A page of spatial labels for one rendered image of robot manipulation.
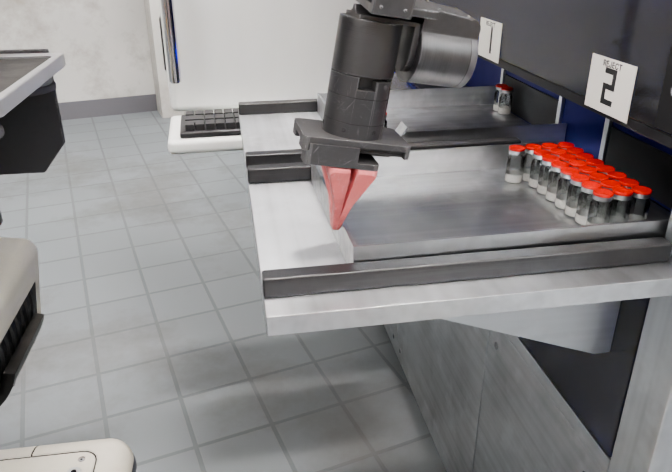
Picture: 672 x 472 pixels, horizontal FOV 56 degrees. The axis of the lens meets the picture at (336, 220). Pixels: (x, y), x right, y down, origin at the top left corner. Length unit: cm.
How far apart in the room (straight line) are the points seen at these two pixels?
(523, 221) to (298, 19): 88
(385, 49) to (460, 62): 7
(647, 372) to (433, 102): 64
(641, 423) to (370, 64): 49
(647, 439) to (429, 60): 47
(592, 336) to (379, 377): 117
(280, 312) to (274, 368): 138
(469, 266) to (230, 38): 99
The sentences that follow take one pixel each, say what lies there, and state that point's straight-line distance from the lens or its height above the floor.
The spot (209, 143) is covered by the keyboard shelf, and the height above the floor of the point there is 80.
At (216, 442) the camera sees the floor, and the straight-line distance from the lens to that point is 172.
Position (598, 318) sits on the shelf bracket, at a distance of 78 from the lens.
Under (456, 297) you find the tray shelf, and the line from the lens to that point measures 58.
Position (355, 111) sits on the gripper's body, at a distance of 57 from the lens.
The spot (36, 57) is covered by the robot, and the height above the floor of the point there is 104.
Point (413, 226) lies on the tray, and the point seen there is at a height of 88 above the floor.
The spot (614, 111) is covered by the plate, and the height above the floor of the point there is 100.
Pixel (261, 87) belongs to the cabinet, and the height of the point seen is 85.
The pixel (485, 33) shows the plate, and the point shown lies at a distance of 109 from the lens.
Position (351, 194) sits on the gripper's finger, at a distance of 60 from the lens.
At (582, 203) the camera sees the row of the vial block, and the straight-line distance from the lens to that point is 74.
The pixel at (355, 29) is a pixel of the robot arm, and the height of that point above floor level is 110.
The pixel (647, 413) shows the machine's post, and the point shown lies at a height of 71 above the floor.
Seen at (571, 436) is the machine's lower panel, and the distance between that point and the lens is 94.
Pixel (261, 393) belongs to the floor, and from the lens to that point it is 184.
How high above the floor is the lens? 118
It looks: 25 degrees down
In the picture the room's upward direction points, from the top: straight up
